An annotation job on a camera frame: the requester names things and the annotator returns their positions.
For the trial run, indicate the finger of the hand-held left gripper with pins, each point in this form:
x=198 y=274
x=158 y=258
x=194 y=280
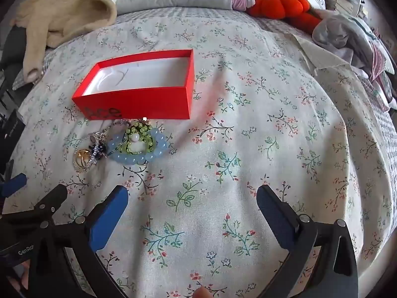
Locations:
x=54 y=197
x=15 y=183

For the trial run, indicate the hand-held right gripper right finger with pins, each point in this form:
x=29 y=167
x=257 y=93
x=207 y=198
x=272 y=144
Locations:
x=276 y=220

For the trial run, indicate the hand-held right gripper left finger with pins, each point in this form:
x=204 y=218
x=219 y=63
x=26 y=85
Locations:
x=108 y=215

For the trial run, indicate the red cardboard box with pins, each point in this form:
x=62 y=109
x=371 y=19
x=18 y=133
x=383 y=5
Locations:
x=133 y=102

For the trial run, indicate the person's left hand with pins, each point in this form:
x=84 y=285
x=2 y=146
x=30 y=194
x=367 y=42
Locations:
x=21 y=274

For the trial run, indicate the person's right hand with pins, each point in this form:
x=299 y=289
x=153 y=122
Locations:
x=203 y=293

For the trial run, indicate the black printed box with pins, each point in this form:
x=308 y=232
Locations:
x=11 y=128

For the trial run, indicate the pearl gold earring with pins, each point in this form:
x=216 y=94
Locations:
x=135 y=138

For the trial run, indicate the floral quilt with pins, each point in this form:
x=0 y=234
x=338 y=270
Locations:
x=248 y=130

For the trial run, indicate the beige fleece blanket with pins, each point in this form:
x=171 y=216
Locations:
x=62 y=15

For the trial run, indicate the crumpled grey clothes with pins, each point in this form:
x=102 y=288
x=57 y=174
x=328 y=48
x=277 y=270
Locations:
x=347 y=34

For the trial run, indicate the small orange pumpkin plush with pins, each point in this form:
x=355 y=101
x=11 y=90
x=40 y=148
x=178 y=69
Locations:
x=305 y=21

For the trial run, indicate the large orange pumpkin plush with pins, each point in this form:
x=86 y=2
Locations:
x=276 y=6

